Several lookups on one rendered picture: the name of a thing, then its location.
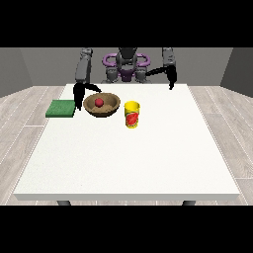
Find brown wooden bowl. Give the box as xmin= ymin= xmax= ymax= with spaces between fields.
xmin=82 ymin=92 xmax=122 ymax=119

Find green square pad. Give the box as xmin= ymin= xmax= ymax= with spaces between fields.
xmin=44 ymin=99 xmax=76 ymax=119

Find yellow cup with melon print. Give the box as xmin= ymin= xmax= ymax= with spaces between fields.
xmin=124 ymin=100 xmax=141 ymax=129

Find grey robot trunk purple rings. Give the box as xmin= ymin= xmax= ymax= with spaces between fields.
xmin=100 ymin=47 xmax=152 ymax=85

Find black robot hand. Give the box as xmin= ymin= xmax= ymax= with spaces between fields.
xmin=144 ymin=64 xmax=178 ymax=91
xmin=72 ymin=81 xmax=103 ymax=112

